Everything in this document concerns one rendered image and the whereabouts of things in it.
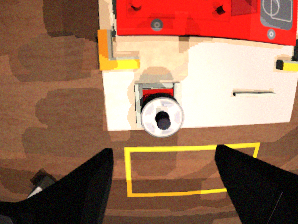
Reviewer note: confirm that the black and grey wheel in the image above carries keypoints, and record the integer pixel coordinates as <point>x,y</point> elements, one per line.
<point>161,102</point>

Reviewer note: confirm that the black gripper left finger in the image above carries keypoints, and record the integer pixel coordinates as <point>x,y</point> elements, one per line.
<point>79,198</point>

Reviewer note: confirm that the yellow rectangular outline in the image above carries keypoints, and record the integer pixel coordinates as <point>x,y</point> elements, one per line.
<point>178,148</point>

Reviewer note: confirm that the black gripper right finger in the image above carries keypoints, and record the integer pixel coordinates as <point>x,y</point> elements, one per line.
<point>261,193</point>

